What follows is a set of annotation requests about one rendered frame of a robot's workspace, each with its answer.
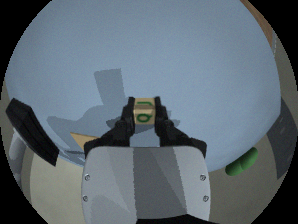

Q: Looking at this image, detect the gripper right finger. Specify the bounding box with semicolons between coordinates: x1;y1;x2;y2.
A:
154;97;207;159

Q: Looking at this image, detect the tan flat mat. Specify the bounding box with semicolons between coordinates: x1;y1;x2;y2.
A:
70;132;100;151

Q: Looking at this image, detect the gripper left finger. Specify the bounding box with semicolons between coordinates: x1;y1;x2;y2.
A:
84;97;135;159

